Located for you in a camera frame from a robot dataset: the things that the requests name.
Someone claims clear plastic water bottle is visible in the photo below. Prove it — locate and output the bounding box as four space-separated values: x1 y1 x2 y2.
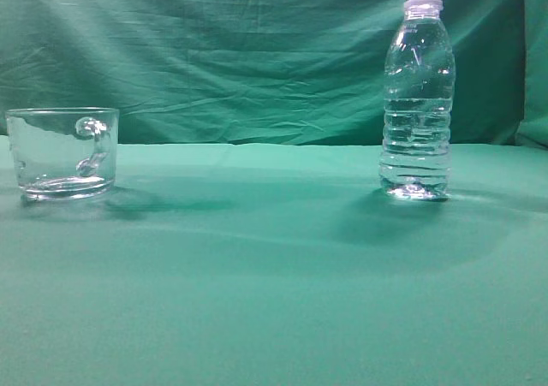
378 0 456 201

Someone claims green table cloth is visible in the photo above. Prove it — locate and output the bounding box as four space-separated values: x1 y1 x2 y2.
1 145 547 385

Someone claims green backdrop cloth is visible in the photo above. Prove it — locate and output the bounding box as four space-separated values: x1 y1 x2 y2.
1 0 547 148

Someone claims clear glass mug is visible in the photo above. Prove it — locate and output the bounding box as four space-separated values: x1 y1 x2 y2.
5 107 120 200

